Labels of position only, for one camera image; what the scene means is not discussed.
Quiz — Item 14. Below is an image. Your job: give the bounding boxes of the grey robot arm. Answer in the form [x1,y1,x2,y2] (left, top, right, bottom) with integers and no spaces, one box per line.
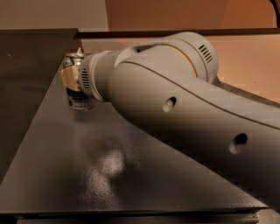
[59,32,280,209]

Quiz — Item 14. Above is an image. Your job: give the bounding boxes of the green silver 7up can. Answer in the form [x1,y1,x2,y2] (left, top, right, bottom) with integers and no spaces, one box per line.
[63,48,95,111]

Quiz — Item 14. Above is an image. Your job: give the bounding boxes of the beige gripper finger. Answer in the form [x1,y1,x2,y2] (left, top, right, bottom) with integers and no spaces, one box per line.
[59,66,81,92]

